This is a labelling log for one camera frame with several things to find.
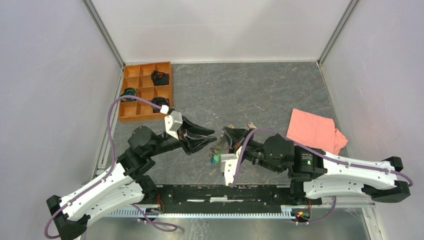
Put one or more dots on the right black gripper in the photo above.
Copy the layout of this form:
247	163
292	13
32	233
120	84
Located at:
234	135

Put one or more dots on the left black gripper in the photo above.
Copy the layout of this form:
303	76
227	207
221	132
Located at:
190	143

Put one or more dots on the red key tag with ring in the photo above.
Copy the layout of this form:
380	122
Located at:
251	125

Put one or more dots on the steel key holder red handle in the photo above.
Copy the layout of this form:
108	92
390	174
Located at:
221	146

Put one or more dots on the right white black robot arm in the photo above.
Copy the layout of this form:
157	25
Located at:
314	173

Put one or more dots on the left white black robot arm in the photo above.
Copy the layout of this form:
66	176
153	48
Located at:
125	182

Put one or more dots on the black rolled item bottom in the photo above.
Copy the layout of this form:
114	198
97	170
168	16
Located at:
160	101

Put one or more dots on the black rolled item top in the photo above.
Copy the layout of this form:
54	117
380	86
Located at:
160	78

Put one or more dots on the green black rolled item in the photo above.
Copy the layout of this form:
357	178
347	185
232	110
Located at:
129	91

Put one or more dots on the orange compartment tray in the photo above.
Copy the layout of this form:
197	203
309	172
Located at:
139	76

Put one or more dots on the pink folded cloth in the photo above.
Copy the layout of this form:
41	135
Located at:
315	131

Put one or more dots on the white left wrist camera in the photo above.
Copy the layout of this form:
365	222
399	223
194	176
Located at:
173	120

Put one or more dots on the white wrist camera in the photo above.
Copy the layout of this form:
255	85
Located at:
173	120
228	165

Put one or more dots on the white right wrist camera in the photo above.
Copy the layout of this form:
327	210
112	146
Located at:
228	165

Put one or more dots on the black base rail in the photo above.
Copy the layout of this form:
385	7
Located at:
220	199

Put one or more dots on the white slotted cable duct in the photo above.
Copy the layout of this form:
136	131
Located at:
153	213

